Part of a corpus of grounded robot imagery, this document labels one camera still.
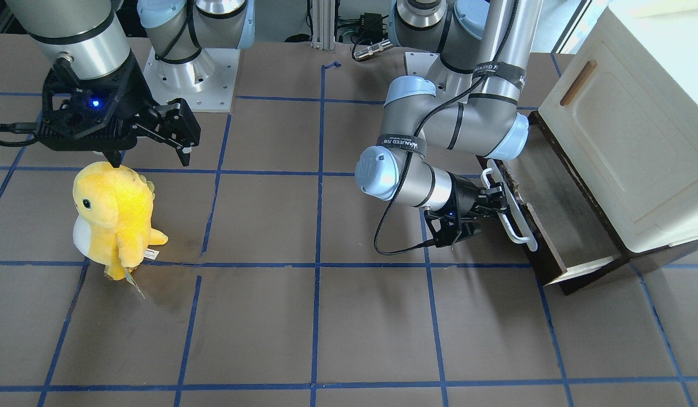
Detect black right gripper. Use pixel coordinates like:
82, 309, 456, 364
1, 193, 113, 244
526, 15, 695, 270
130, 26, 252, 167
35, 54, 201, 169

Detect dark wooden drawer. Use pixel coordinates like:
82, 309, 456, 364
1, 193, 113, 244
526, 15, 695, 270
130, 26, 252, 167
480, 111, 630, 295

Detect cream plastic storage box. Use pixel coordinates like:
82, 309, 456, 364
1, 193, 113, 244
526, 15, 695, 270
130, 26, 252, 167
538, 1, 698, 253

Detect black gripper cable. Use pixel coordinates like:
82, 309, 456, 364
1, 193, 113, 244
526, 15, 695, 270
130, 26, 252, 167
373, 0, 522, 256

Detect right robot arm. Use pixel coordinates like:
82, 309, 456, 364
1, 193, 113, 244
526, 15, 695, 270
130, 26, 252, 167
0, 1, 255, 168

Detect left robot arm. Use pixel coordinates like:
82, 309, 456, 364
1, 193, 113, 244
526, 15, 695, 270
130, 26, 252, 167
355, 1, 541, 248

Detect yellow plush toy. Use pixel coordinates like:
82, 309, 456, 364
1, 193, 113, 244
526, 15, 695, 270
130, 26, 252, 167
72, 162, 169, 287

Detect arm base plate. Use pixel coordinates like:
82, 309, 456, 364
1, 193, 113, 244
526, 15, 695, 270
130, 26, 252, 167
143, 49, 241, 112
404, 51, 439, 77

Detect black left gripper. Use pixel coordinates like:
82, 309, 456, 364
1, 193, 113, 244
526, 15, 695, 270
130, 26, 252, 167
425, 174, 509, 248

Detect dark wooden drawer cabinet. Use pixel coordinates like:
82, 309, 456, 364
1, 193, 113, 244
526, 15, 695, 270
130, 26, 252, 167
559, 239, 698, 296

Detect aluminium frame post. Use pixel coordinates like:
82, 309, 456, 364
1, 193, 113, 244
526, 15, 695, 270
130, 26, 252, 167
310, 0, 338, 53

